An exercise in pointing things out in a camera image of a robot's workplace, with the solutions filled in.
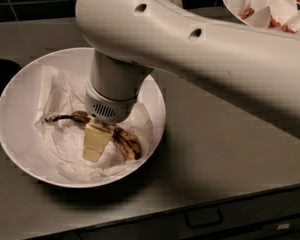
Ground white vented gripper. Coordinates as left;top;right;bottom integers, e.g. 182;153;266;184
83;80;136;162

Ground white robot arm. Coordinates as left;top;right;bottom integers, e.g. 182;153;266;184
76;0;300;139

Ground large white bowl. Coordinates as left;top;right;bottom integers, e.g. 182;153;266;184
0;48;166;188

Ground dark drawer handle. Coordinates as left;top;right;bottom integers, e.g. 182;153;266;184
184;208;223;229

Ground white crumpled paper liner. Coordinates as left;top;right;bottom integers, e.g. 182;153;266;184
34;67;154;183

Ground overripe spotted banana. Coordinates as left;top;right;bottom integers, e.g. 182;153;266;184
45;111;142;160

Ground small white bowl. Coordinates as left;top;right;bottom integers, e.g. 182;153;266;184
221;0;300;35

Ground white paper in small bowl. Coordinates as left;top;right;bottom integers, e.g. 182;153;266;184
227;0;300;35

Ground red fruit pieces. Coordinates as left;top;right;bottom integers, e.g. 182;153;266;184
239;7;294;34

